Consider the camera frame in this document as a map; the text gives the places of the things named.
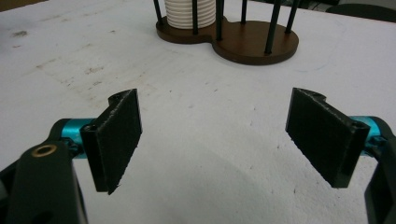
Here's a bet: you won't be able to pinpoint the stack of white paper cups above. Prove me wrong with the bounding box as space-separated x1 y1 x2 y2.
163 0 217 30

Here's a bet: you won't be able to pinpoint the white foam mat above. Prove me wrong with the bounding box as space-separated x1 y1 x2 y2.
0 0 396 224

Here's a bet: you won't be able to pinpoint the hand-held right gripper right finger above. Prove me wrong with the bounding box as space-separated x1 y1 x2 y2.
285 87 372 189

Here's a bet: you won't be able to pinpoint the wooden cup rack black rods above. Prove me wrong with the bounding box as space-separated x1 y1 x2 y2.
152 0 300 66

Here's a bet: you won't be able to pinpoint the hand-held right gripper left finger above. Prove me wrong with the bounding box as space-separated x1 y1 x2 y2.
79 88 143 196

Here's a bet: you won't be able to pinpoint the black round stool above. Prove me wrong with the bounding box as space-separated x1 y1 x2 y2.
325 3 396 23

